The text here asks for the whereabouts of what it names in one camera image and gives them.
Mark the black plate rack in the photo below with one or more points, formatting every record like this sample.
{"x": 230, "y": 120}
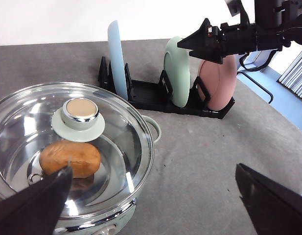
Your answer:
{"x": 158, "y": 94}

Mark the brown potato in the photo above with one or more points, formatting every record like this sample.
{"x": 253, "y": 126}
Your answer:
{"x": 83, "y": 158}

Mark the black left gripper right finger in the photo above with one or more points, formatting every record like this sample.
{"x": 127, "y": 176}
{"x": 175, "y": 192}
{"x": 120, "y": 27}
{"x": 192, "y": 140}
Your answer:
{"x": 273, "y": 208}

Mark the green plate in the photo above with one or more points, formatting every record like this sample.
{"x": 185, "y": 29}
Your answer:
{"x": 176, "y": 65}

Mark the green electric steamer pot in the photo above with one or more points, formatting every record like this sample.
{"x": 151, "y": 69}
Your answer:
{"x": 103, "y": 203}

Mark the black metal stand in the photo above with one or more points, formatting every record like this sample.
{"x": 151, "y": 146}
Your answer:
{"x": 258, "y": 69}

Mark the glass steamer lid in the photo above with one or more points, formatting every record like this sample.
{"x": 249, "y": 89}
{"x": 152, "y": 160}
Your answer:
{"x": 103, "y": 134}

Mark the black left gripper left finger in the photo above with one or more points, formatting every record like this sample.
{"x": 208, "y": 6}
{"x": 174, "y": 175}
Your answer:
{"x": 34, "y": 210}

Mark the blue plate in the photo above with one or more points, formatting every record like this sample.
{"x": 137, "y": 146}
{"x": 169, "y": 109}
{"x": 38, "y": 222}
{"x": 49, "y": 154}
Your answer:
{"x": 117, "y": 60}

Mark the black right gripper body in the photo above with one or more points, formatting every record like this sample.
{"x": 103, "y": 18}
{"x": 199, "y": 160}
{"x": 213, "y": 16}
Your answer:
{"x": 249, "y": 37}

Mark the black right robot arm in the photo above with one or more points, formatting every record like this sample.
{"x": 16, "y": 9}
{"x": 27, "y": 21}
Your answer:
{"x": 276, "y": 24}

